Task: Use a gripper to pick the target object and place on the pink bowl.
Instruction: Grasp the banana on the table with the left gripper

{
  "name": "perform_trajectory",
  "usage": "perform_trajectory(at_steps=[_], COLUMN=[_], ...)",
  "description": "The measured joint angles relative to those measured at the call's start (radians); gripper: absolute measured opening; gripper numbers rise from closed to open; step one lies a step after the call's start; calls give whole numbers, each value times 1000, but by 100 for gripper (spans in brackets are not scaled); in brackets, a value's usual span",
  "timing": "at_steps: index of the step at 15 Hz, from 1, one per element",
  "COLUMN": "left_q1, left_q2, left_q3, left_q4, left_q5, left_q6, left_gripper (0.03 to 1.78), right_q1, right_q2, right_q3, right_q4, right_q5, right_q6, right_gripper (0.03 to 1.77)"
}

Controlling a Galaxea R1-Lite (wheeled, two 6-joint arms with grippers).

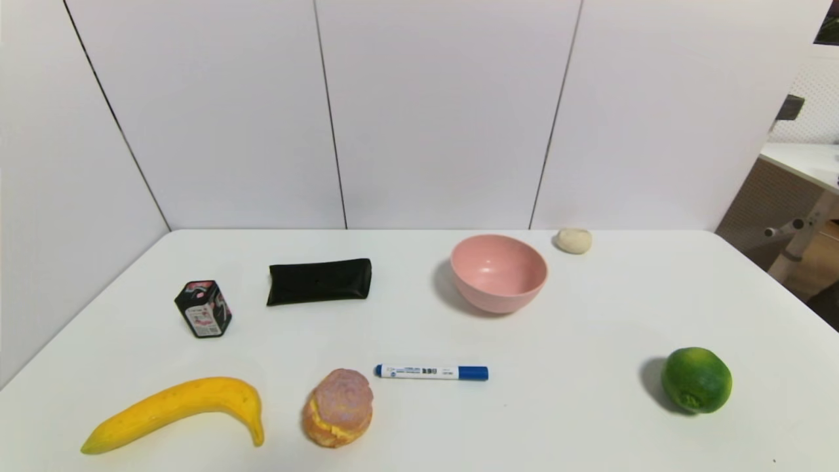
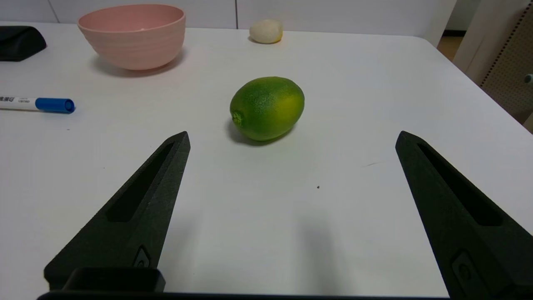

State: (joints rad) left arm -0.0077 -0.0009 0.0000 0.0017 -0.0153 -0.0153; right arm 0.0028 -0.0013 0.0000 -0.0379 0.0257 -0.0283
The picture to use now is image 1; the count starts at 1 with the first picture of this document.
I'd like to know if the cream puff pastry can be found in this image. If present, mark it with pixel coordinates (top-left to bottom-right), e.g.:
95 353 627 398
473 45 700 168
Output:
302 368 374 449

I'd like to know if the green lime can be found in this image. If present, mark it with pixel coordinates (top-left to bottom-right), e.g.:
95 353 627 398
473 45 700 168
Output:
661 347 733 415

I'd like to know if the yellow banana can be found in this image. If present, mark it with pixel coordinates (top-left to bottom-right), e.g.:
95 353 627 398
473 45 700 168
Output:
81 376 265 456

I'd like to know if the white desk leg with knobs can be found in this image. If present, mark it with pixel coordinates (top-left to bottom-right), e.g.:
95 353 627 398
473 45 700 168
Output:
764 190 839 284

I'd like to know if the black wall mounted bracket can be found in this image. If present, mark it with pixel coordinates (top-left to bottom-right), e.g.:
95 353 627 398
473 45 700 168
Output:
775 94 806 123

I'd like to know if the black tin with pink print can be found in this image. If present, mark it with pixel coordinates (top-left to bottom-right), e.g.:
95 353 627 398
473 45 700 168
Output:
174 280 233 339

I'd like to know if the dark screen corner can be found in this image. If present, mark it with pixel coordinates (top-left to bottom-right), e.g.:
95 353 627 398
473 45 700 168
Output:
813 12 839 47

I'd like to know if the beige round bun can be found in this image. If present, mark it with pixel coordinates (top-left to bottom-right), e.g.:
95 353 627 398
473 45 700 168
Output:
556 227 593 255

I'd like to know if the black soft pouch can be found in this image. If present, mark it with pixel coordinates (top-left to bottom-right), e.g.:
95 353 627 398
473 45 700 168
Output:
265 258 373 307

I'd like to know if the blue white marker pen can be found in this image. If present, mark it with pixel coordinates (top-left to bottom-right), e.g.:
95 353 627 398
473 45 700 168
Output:
374 364 490 382

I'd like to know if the white perforated panel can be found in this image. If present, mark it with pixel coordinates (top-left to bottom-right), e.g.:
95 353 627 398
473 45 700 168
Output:
770 45 839 145

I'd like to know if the pink bowl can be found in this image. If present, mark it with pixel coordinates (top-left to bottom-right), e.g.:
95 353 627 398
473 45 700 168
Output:
450 234 549 315

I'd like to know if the white desk with mesh panel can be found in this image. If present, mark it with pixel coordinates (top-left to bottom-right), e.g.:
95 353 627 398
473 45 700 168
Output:
714 142 839 271

